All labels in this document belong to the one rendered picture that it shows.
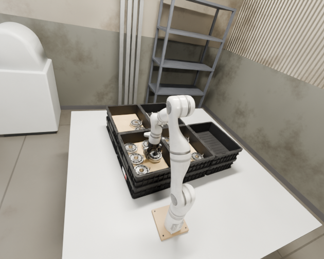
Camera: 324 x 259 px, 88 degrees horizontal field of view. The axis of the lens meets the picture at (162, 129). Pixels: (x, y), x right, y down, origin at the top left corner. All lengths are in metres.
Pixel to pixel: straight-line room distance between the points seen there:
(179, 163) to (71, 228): 0.67
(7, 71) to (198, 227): 2.30
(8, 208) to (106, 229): 1.26
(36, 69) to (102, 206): 1.75
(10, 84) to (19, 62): 0.27
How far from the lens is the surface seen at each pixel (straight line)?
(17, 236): 2.00
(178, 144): 0.70
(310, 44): 2.93
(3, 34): 2.37
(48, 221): 1.97
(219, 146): 1.57
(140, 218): 1.11
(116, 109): 1.58
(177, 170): 0.74
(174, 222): 0.99
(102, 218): 1.11
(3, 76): 2.48
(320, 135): 2.77
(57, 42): 2.96
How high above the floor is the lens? 1.69
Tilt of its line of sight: 35 degrees down
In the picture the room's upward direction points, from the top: 13 degrees clockwise
